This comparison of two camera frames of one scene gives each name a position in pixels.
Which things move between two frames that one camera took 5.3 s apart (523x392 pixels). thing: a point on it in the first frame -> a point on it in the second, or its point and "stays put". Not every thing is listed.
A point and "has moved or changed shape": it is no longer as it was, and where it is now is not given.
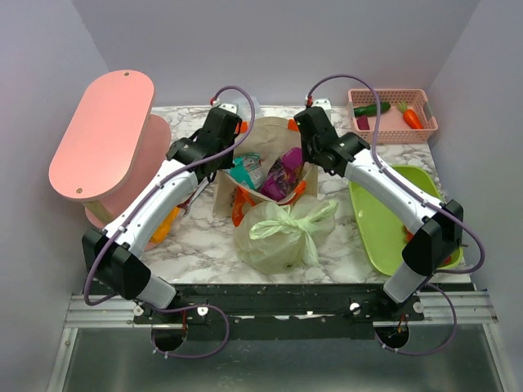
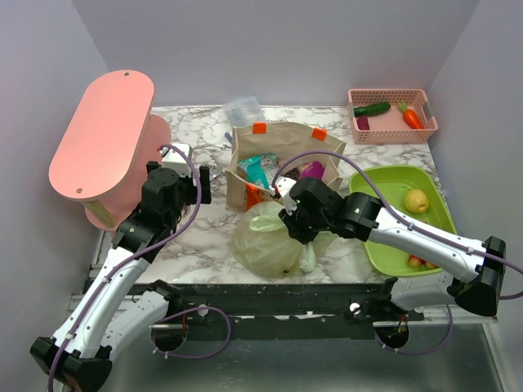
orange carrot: [410, 116] stays put
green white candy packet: [248, 170] has moved or changed shape
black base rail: [279, 311] stays put
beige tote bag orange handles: [261, 136] has moved or changed shape
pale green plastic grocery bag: [270, 238] stays put
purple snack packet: [283, 175] -> [312, 170]
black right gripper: [306, 153] -> [302, 236]
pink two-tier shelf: [111, 140] stays put
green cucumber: [371, 110] stays put
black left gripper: [228, 163] -> [204, 172]
